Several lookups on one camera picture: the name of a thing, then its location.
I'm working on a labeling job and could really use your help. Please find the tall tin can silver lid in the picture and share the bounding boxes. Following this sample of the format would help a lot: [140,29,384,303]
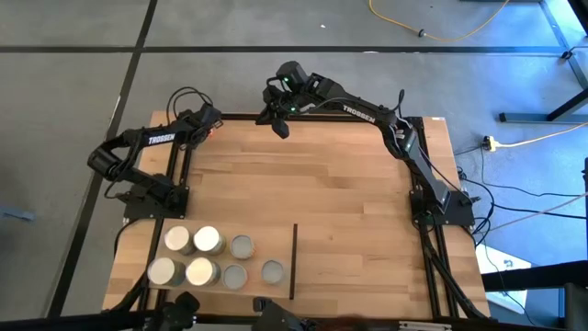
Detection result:
[164,224,197,257]

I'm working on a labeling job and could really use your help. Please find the black metal stand legs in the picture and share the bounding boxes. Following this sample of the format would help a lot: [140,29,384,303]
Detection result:
[498,0,588,125]

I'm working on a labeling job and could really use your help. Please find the yellow extension cord with plug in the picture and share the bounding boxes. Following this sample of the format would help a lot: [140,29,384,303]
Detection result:
[481,121,588,153]

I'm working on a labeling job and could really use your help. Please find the black metal beam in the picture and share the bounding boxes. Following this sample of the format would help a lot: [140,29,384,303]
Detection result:
[481,259,588,293]

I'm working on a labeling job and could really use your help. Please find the colourful patterned box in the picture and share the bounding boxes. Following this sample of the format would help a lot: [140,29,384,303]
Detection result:
[229,234,256,261]

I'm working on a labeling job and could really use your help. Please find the beige floor cable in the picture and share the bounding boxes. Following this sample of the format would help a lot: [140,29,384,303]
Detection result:
[486,191,588,234]

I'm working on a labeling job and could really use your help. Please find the white cardboard sheet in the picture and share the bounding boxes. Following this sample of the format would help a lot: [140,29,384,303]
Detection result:
[475,242,534,316]

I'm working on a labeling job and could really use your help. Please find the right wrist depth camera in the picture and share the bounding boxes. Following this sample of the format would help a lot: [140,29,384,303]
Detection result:
[272,119,291,141]

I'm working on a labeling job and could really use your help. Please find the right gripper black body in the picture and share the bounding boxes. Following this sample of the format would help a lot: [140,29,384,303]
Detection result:
[254,60,322,125]

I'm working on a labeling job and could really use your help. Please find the small yellow box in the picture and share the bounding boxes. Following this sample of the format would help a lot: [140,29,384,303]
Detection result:
[261,259,286,285]

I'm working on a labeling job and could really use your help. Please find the blue label tin can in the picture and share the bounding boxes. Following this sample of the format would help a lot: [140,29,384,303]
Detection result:
[185,256,222,288]
[146,256,187,288]

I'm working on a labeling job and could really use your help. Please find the silver bracket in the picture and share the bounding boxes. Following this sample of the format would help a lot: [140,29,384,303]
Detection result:
[397,320,454,331]

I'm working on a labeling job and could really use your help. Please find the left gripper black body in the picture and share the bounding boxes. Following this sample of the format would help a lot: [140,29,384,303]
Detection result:
[185,103,225,149]

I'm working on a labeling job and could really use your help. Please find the grey floor plate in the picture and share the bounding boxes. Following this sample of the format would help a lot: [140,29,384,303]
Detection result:
[0,203,37,223]

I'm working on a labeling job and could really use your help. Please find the black floor cables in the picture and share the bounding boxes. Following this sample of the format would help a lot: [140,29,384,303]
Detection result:
[452,145,588,240]

